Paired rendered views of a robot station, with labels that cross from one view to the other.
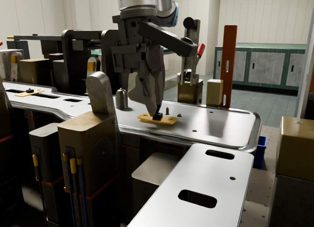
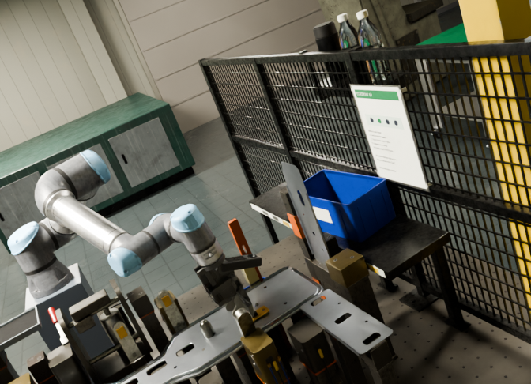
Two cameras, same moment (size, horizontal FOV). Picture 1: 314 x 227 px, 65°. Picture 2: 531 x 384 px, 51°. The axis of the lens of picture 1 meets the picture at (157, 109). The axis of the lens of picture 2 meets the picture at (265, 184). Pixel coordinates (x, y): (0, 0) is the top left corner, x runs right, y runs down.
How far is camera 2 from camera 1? 1.19 m
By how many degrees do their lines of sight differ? 43
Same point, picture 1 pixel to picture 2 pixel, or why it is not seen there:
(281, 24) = (43, 92)
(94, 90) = (244, 321)
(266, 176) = not seen: hidden behind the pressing
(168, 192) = (333, 326)
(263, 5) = not seen: outside the picture
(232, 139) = (308, 291)
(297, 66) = (129, 152)
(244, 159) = (329, 293)
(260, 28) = (12, 114)
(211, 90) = (250, 272)
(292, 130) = (340, 265)
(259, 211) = not seen: hidden behind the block
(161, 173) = (310, 330)
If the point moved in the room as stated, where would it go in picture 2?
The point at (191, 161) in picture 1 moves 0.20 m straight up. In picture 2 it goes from (316, 313) to (291, 249)
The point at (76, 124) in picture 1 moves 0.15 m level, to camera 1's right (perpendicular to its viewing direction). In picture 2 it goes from (261, 344) to (294, 304)
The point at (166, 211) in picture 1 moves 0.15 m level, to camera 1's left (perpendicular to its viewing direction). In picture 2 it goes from (343, 329) to (311, 373)
